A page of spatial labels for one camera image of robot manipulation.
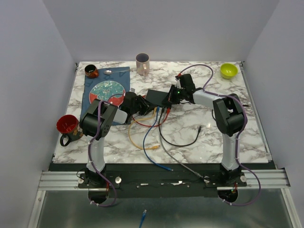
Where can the pink ceramic mug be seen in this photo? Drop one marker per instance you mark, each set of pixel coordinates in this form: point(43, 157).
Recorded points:
point(142, 64)

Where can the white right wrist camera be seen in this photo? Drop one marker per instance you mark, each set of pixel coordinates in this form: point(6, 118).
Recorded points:
point(178, 82)

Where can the blue placemat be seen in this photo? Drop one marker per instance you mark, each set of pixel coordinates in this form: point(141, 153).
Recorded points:
point(122, 78)

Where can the lime green bowl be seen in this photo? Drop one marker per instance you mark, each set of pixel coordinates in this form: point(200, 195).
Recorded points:
point(228, 70)

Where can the black network switch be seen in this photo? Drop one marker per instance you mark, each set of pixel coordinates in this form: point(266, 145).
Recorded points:
point(158, 98)

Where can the red and teal plate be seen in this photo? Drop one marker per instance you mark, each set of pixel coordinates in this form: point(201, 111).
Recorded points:
point(110, 91)

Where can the small brown orange cup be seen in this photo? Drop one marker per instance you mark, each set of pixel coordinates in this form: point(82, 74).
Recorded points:
point(91, 71)

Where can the metal spoon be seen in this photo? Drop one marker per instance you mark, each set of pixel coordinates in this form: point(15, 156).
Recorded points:
point(110, 72)

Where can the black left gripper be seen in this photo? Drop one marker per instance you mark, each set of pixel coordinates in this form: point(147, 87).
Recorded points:
point(146, 107)

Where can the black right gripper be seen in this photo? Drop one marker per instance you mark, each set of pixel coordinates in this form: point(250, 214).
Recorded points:
point(171, 100)

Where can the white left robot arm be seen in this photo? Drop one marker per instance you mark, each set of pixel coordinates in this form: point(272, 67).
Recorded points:
point(97, 121)

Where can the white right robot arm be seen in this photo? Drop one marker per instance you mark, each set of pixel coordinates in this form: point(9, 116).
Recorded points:
point(228, 111)

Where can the black mounting base bar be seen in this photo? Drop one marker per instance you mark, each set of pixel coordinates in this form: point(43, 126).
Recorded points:
point(151, 181)

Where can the red black patterned mug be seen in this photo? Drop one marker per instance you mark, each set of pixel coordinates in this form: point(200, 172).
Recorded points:
point(69, 127)

